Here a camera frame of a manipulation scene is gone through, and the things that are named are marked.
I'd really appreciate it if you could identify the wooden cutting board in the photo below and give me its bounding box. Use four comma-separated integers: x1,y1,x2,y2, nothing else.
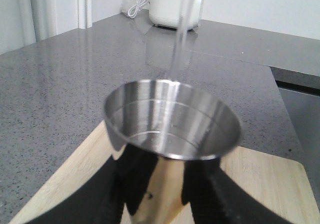
11,122,320,224

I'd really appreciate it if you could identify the steel double jigger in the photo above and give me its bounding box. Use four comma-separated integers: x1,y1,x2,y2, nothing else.
104,79,243,224

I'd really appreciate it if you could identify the white kitchen appliance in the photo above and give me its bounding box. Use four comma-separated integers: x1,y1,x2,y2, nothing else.
149,0,204,30

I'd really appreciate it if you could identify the grey curtain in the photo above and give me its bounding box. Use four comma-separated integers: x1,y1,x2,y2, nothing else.
0,0,93,55

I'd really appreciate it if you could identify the white coiled cable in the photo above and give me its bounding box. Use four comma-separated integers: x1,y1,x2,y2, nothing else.
120,0,152,18

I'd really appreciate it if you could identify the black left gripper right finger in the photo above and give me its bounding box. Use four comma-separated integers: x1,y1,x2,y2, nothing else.
181,158,285,224

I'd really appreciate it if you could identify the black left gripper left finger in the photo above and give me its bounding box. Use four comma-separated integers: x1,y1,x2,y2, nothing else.
30,144,158,224

